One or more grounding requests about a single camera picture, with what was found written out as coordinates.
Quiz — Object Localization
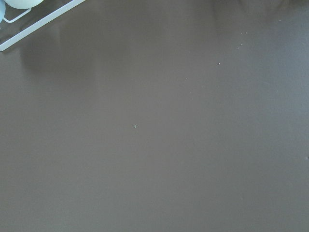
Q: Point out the white dish rack frame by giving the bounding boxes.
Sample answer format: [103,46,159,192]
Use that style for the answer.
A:
[0,0,84,52]

